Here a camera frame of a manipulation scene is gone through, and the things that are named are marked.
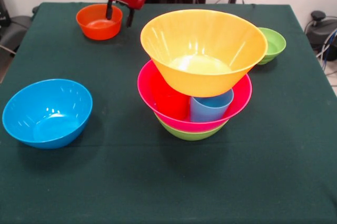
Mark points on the large orange bowl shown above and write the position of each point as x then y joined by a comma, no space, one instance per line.
200,34

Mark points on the red cup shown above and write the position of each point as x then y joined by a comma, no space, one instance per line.
172,105

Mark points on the blue cup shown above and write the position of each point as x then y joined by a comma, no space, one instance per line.
208,110

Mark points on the large green bowl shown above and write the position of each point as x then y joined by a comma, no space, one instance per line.
192,135

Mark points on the large pink bowl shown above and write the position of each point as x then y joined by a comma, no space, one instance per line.
237,95

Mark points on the small red-orange bowl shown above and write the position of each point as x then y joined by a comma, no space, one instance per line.
94,31

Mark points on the large blue bowl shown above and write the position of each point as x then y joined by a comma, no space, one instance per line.
47,113

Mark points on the small green bowl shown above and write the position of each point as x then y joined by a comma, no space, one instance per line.
275,44

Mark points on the dark green tablecloth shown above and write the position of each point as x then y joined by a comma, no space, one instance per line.
118,181

